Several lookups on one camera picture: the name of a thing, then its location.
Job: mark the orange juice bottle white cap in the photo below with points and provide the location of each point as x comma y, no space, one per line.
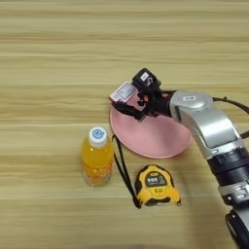
96,162

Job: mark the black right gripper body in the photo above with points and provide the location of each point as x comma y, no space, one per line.
157,103

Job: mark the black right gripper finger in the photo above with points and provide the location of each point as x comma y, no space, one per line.
128,109

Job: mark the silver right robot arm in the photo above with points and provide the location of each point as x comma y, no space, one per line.
214,129

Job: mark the pink round plate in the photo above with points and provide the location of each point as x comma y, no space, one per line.
155,136

